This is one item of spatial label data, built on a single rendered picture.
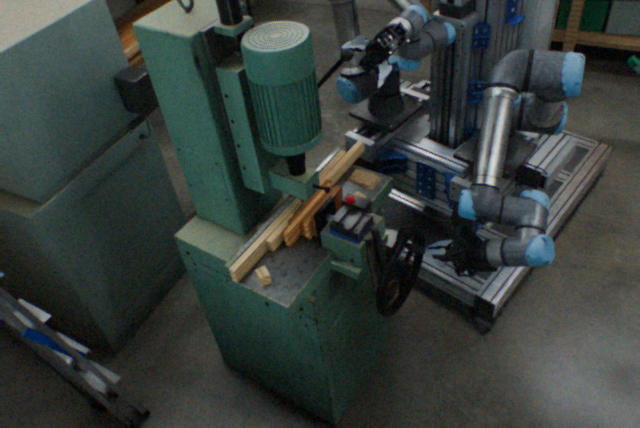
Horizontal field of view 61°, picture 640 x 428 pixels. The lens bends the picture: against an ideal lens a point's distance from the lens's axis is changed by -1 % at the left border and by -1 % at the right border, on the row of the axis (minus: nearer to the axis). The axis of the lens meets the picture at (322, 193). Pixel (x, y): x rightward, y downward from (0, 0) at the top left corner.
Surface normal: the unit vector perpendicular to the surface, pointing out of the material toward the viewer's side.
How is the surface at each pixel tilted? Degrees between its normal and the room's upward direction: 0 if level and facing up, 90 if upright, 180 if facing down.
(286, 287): 0
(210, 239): 0
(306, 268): 0
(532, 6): 90
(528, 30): 90
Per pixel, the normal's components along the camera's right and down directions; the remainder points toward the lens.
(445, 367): -0.10, -0.74
